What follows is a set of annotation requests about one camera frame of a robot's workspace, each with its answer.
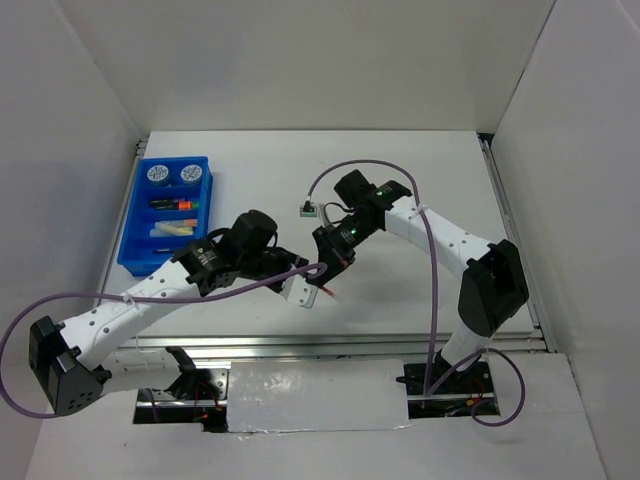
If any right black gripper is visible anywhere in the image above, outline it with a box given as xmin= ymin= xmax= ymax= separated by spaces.
xmin=313 ymin=214 xmax=378 ymax=287

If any red ink clear pen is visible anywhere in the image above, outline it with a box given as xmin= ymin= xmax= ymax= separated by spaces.
xmin=320 ymin=286 xmax=345 ymax=304

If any orange cap clear marker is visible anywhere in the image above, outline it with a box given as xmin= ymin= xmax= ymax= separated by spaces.
xmin=158 ymin=218 xmax=198 ymax=228

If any yellow pastel highlighter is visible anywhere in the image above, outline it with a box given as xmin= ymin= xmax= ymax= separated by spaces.
xmin=149 ymin=224 xmax=194 ymax=238

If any purple cap black highlighter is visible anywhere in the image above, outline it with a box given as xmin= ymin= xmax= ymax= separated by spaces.
xmin=149 ymin=199 xmax=181 ymax=210

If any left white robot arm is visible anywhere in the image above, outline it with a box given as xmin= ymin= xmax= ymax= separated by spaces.
xmin=29 ymin=210 xmax=309 ymax=416

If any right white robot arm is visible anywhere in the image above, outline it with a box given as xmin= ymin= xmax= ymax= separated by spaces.
xmin=312 ymin=170 xmax=529 ymax=392

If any blue plastic sorting tray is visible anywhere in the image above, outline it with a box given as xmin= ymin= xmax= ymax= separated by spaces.
xmin=117 ymin=156 xmax=214 ymax=277

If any white front cover plate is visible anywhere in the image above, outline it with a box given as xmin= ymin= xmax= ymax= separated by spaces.
xmin=227 ymin=359 xmax=410 ymax=433

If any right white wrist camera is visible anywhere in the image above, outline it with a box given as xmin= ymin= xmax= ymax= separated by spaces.
xmin=299 ymin=200 xmax=331 ymax=226

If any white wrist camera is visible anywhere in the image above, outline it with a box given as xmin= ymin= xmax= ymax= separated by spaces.
xmin=280 ymin=275 xmax=318 ymax=309
xmin=299 ymin=200 xmax=331 ymax=226

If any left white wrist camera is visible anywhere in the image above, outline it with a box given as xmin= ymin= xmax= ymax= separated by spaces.
xmin=280 ymin=275 xmax=318 ymax=309

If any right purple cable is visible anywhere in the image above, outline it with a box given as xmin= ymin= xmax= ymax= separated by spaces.
xmin=305 ymin=159 xmax=526 ymax=427

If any purple cable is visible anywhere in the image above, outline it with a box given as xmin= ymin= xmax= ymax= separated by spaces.
xmin=305 ymin=159 xmax=526 ymax=427
xmin=0 ymin=263 xmax=326 ymax=425

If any aluminium table rail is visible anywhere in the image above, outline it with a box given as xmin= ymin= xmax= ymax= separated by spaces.
xmin=107 ymin=327 xmax=551 ymax=362

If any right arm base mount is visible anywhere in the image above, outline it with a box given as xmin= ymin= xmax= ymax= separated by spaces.
xmin=396 ymin=360 xmax=500 ymax=419

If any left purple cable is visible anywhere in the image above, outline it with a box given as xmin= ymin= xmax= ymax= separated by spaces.
xmin=0 ymin=263 xmax=326 ymax=425

